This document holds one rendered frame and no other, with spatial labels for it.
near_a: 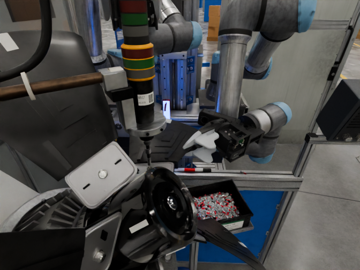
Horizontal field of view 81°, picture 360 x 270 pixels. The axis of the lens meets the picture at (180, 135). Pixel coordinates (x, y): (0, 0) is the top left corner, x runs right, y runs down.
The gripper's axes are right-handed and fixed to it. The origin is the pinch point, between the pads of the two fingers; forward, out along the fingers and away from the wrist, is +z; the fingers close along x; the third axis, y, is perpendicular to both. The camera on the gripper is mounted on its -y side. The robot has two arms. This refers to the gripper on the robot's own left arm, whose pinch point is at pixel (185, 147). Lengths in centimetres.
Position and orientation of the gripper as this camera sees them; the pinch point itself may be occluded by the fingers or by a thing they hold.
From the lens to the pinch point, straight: 49.6
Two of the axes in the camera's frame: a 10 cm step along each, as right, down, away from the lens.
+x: -0.6, 7.9, 6.2
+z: -8.2, 3.1, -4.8
